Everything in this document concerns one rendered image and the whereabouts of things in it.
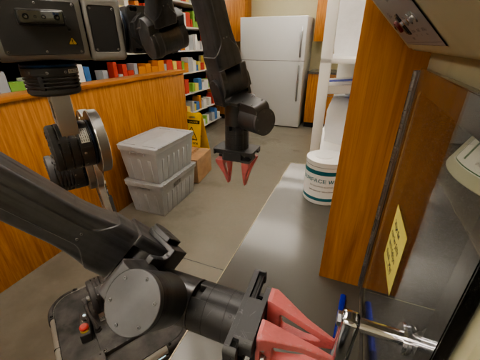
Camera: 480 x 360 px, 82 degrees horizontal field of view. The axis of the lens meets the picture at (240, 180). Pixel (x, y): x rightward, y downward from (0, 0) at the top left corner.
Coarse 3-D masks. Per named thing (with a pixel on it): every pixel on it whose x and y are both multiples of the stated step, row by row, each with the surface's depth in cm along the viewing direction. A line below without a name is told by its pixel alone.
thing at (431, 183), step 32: (416, 96) 34; (448, 96) 23; (416, 128) 31; (448, 128) 21; (416, 160) 29; (448, 160) 20; (416, 192) 27; (448, 192) 19; (384, 224) 40; (416, 224) 25; (448, 224) 18; (416, 256) 23; (448, 256) 17; (384, 288) 33; (416, 288) 22; (448, 288) 16; (384, 320) 30; (416, 320) 21; (448, 320) 16; (384, 352) 28; (416, 352) 20; (448, 352) 16
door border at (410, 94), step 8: (416, 72) 36; (416, 80) 35; (408, 96) 38; (408, 104) 38; (408, 112) 37; (400, 136) 39; (392, 168) 41; (384, 192) 44; (384, 200) 43; (376, 224) 46; (368, 248) 50; (368, 256) 49; (360, 288) 52; (464, 328) 16
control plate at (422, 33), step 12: (384, 0) 26; (396, 0) 21; (408, 0) 18; (384, 12) 32; (396, 12) 25; (408, 12) 21; (420, 12) 18; (420, 24) 20; (408, 36) 29; (420, 36) 23; (432, 36) 19
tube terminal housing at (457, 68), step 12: (432, 60) 34; (444, 60) 29; (456, 60) 25; (468, 60) 23; (444, 72) 28; (456, 72) 25; (468, 72) 22; (468, 84) 22; (468, 324) 16; (468, 336) 16; (456, 348) 17; (468, 348) 15
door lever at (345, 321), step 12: (348, 312) 24; (336, 324) 24; (348, 324) 23; (360, 324) 23; (372, 324) 23; (384, 324) 23; (336, 336) 25; (348, 336) 24; (384, 336) 23; (396, 336) 22; (408, 336) 22; (336, 348) 26; (348, 348) 25; (396, 348) 23
